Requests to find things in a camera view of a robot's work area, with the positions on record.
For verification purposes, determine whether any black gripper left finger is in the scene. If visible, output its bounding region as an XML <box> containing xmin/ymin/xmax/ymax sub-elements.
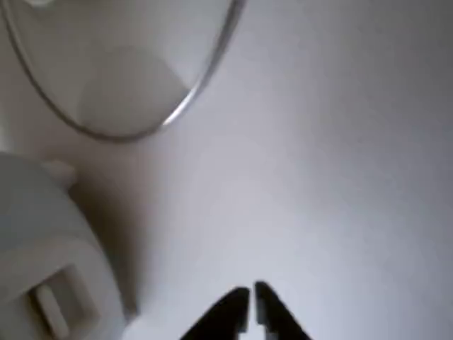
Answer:
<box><xmin>182</xmin><ymin>287</ymin><xmax>251</xmax><ymax>340</ymax></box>

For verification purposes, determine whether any glass lid white knob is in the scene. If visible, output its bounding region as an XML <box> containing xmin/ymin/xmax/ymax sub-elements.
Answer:
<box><xmin>0</xmin><ymin>0</ymin><xmax>248</xmax><ymax>142</ymax></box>

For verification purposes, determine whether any white rice cooker chrome rim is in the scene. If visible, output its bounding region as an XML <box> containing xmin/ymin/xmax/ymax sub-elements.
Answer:
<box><xmin>0</xmin><ymin>151</ymin><xmax>129</xmax><ymax>340</ymax></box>

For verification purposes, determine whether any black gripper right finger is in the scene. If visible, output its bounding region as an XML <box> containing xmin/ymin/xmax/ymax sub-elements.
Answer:
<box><xmin>254</xmin><ymin>281</ymin><xmax>314</xmax><ymax>340</ymax></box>

